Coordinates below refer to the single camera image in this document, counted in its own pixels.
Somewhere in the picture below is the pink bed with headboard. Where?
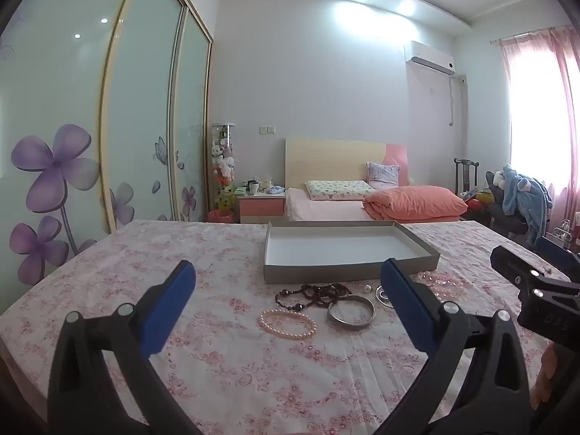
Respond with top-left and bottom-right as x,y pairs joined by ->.
285,138 -> 464,224

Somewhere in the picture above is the orange folded quilt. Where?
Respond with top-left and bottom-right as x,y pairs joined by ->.
364,186 -> 468,223

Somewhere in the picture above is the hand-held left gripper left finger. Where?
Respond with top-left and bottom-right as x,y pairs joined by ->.
46,260 -> 201,435

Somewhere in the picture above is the blue plush garment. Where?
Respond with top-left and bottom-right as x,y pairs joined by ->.
501,164 -> 554,242

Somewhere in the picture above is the pink floral bedsheet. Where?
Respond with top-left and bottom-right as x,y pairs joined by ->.
0,220 -> 572,435

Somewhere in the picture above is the wide silver bangle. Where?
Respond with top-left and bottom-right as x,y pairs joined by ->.
327,295 -> 376,331

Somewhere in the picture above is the pink pearl bracelet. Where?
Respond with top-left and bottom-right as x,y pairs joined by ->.
259,309 -> 317,339

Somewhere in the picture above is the clear plush toy display tube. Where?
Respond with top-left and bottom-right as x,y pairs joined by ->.
211,122 -> 236,191

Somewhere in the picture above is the brown bead necklace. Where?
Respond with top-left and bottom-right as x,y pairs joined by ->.
299,282 -> 353,309

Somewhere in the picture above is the pink curtain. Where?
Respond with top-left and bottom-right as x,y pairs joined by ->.
492,25 -> 580,248

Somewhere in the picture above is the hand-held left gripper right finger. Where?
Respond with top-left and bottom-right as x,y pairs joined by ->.
380,258 -> 532,435

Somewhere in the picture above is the pink and beige nightstand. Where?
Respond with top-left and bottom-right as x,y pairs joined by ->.
239,188 -> 287,224

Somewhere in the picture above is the white air conditioner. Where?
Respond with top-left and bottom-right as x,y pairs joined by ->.
404,41 -> 455,74

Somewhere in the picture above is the thin silver bangle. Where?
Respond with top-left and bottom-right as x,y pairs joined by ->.
374,285 -> 400,311

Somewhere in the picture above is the large pink bead bracelet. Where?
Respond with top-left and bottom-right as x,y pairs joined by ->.
428,275 -> 469,302

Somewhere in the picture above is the dark wooden chair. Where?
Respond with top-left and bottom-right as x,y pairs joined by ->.
454,158 -> 479,196

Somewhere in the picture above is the white metal rack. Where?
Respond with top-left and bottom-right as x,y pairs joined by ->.
550,219 -> 572,244

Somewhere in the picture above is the lavender pillow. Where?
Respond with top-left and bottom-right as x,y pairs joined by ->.
366,162 -> 400,187

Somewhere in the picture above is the grey cardboard tray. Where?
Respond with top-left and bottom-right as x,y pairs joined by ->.
264,220 -> 441,285

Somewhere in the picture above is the white patterned pillow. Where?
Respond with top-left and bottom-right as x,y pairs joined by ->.
305,180 -> 377,201

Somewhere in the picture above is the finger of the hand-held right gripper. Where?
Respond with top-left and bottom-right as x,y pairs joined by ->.
537,237 -> 571,277
490,245 -> 580,349

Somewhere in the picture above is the floral sliding door wardrobe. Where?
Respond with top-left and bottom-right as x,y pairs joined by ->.
0,0 -> 214,287

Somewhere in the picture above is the person's right hand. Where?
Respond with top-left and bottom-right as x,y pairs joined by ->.
532,343 -> 561,411

